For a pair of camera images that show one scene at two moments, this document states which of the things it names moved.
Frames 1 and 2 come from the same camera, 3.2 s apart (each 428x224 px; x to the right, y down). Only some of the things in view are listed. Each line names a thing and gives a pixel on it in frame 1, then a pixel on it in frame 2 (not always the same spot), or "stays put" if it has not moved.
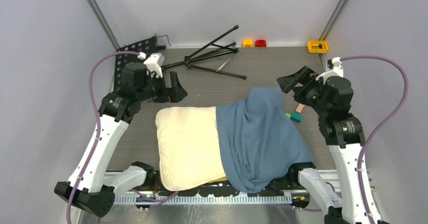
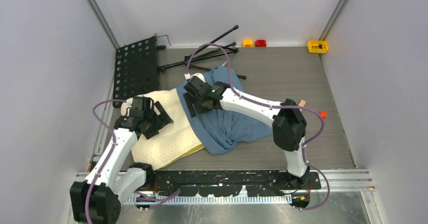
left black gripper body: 155,90 → 154,123
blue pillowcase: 259,145 → 218,130
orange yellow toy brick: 248,43 stays put
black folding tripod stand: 210,49 stays put
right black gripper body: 311,95 → 201,108
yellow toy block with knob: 317,46 stays put
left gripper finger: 174,80 → 164,116
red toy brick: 260,43 stays put
